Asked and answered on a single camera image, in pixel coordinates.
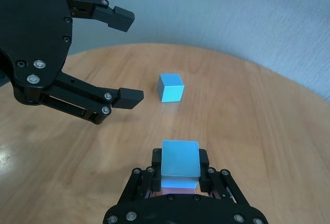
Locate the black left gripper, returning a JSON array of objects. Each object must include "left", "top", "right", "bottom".
[{"left": 0, "top": 0, "right": 136, "bottom": 106}]

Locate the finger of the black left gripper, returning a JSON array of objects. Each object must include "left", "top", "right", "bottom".
[{"left": 38, "top": 74, "right": 145, "bottom": 126}]

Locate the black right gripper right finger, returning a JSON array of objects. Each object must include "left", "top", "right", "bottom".
[{"left": 197, "top": 148, "right": 250, "bottom": 206}]

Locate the blue building block cube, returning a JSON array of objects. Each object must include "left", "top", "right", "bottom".
[
  {"left": 157, "top": 73, "right": 185, "bottom": 104},
  {"left": 160, "top": 140, "right": 202, "bottom": 190}
]

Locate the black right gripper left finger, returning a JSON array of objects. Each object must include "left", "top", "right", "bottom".
[{"left": 121, "top": 148, "right": 163, "bottom": 205}]

